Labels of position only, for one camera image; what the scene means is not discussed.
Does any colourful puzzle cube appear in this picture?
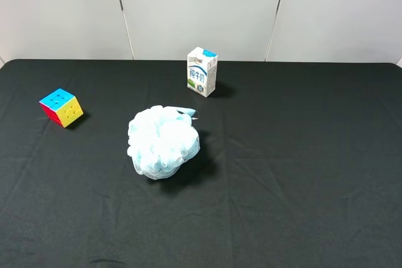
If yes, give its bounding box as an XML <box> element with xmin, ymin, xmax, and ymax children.
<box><xmin>39</xmin><ymin>88</ymin><xmax>84</xmax><ymax>128</ymax></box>

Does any light blue bath loofah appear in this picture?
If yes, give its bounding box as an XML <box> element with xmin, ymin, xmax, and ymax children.
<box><xmin>127</xmin><ymin>105</ymin><xmax>200</xmax><ymax>180</ymax></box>

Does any white blue milk carton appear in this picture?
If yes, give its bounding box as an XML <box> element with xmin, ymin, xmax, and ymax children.
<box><xmin>187</xmin><ymin>47</ymin><xmax>218</xmax><ymax>97</ymax></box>

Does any black tablecloth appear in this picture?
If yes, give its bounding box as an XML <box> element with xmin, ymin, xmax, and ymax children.
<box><xmin>1</xmin><ymin>60</ymin><xmax>401</xmax><ymax>267</ymax></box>

